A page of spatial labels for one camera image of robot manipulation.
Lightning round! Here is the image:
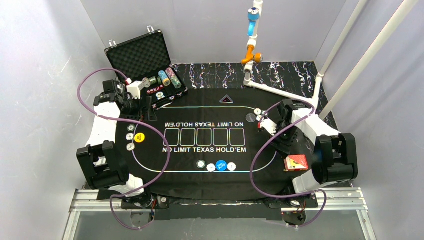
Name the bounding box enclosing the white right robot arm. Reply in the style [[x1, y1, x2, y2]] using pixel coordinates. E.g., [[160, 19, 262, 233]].
[[270, 99, 358, 194]]

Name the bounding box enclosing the black aluminium chip case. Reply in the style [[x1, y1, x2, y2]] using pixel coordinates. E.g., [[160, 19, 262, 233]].
[[104, 29, 188, 110]]

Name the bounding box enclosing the white grey poker chip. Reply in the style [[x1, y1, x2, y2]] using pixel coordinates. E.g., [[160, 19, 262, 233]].
[[253, 108, 262, 116], [126, 142, 135, 151], [227, 162, 237, 172]]

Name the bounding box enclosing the black poker table mat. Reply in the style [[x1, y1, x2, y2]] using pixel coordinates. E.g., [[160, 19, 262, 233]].
[[115, 89, 300, 201]]

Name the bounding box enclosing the pink green chip stack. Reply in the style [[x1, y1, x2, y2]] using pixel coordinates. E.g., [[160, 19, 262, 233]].
[[165, 67, 182, 89]]

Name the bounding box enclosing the blue chip stack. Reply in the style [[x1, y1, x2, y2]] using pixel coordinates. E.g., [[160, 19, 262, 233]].
[[158, 70, 171, 87]]

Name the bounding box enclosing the blue small blind button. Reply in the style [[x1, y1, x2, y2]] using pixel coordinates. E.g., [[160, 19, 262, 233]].
[[215, 160, 228, 172]]

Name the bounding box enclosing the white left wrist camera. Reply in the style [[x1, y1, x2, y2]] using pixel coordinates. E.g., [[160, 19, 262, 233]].
[[126, 80, 151, 100]]

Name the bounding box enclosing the red playing card box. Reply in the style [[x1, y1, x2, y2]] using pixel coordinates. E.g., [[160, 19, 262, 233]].
[[283, 154, 309, 172]]

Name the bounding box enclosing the white pvc pipe frame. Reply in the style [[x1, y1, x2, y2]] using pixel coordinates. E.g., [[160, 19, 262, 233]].
[[243, 0, 417, 118]]

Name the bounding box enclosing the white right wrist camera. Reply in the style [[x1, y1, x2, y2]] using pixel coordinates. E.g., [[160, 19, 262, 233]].
[[257, 118, 277, 136]]

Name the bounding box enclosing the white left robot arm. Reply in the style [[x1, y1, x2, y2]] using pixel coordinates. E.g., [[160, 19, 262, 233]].
[[76, 80, 152, 199]]

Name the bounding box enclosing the clear dealer button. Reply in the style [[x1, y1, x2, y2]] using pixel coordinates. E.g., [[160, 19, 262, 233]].
[[245, 113, 257, 123]]

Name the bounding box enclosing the yellow big blind button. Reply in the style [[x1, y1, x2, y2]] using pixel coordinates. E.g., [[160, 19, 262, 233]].
[[133, 132, 146, 143]]

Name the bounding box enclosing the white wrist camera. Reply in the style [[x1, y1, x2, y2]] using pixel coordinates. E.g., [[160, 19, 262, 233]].
[[257, 118, 277, 136], [126, 80, 151, 100]]

